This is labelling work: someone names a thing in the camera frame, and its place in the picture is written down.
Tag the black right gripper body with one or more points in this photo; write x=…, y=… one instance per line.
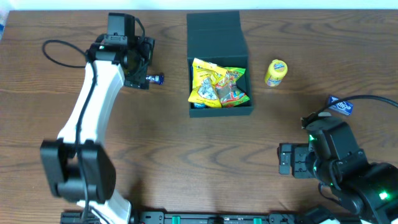
x=286, y=158

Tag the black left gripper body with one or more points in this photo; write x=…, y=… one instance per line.
x=140, y=74

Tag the Dairy Milk chocolate bar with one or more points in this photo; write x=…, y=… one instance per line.
x=156, y=79

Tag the yellow snack bag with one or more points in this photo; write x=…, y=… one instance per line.
x=205, y=76

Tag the blue Oreo cookie pack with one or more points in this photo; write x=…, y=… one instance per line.
x=199, y=105

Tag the green Haribo gummy bag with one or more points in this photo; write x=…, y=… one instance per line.
x=229, y=94

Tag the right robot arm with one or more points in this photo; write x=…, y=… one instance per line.
x=367, y=190

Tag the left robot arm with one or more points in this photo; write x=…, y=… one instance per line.
x=76, y=164

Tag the blue Eclipse mint box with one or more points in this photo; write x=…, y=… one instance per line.
x=344, y=107

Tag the yellow candy bottle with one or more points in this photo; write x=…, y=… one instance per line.
x=276, y=72

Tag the dark green open box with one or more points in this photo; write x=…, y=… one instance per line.
x=217, y=37

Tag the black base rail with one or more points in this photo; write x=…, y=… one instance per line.
x=190, y=218

